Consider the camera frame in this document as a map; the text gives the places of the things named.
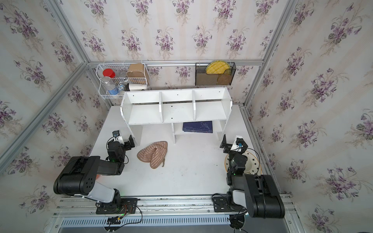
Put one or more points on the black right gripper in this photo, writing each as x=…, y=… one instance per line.
x=228, y=147

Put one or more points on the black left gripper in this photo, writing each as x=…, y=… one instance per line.
x=127, y=144

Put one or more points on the white wooden bookshelf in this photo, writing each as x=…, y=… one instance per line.
x=175, y=107

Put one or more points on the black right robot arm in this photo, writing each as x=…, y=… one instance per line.
x=249, y=190

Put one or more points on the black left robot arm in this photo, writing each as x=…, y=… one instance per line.
x=78, y=178

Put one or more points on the dark blue book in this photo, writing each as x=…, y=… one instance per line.
x=198, y=127

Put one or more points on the star patterned plate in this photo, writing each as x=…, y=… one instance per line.
x=252, y=165

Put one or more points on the white paper roll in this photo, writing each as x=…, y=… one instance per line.
x=136, y=87

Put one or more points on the clear plastic bottle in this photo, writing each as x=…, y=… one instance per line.
x=110, y=85

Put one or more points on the round brown woven coaster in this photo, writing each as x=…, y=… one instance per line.
x=224, y=79

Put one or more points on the brown cardboard box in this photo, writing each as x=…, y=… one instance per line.
x=137, y=74

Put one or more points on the black mesh basket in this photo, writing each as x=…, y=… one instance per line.
x=201, y=78

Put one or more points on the red lid jar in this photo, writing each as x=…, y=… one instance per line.
x=109, y=73

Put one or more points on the yellow woven mat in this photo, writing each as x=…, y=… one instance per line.
x=217, y=67

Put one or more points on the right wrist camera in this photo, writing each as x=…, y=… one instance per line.
x=239, y=145

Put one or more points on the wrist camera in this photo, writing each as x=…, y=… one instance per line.
x=239, y=145
x=117, y=136

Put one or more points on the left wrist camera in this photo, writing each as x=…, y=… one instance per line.
x=117, y=136

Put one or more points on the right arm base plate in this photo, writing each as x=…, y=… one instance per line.
x=221, y=204

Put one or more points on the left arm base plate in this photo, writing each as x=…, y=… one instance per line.
x=125, y=206

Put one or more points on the white wire basket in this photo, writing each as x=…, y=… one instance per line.
x=120, y=79

